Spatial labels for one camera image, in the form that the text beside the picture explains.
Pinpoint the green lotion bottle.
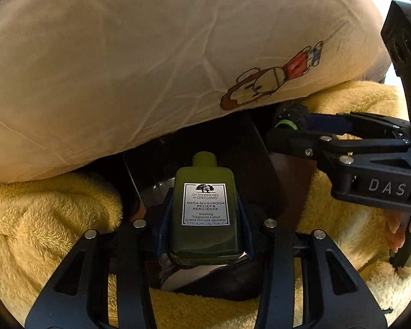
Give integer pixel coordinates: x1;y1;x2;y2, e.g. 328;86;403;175
167;152;243;266

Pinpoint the yellow fluffy towel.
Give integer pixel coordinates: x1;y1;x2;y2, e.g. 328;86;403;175
0;82;411;328

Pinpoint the cream cartoon bed sheet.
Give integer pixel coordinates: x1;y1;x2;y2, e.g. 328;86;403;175
0;0;390;183

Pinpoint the right hand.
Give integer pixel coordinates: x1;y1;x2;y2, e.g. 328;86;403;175
383;210;411;253

